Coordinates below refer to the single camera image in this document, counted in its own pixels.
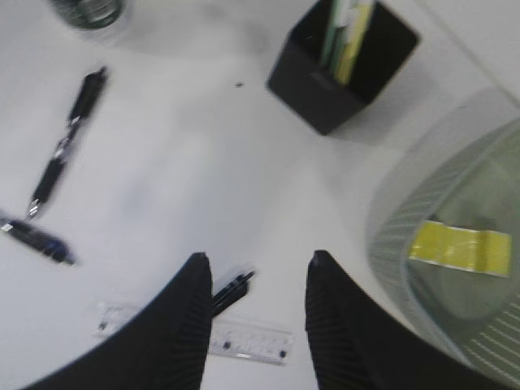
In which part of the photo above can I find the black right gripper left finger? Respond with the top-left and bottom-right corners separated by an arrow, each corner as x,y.
29,253 -> 213,389

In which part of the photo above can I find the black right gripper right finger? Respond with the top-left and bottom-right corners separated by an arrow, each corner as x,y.
305,249 -> 504,389

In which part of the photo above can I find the clear plastic ruler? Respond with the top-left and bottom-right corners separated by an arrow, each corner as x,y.
94,302 -> 294,366

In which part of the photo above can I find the black pen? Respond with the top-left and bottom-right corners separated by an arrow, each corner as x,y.
212,271 -> 256,318
26,66 -> 108,219
1,210 -> 76,265

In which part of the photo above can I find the yellow waste paper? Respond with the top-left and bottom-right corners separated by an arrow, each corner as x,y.
408,220 -> 512,277

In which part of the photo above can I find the yellow highlighter pen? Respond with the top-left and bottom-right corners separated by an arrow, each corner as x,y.
334,1 -> 375,86

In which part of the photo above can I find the clear water bottle green label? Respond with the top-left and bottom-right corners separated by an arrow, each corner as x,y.
48,0 -> 127,30

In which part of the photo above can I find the mint green utility knife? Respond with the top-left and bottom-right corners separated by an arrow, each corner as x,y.
319,0 -> 355,72

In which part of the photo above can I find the green woven plastic basket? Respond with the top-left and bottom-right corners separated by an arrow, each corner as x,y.
368,89 -> 519,389

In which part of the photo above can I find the black square pen holder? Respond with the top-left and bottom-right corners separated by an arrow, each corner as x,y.
267,1 -> 420,135

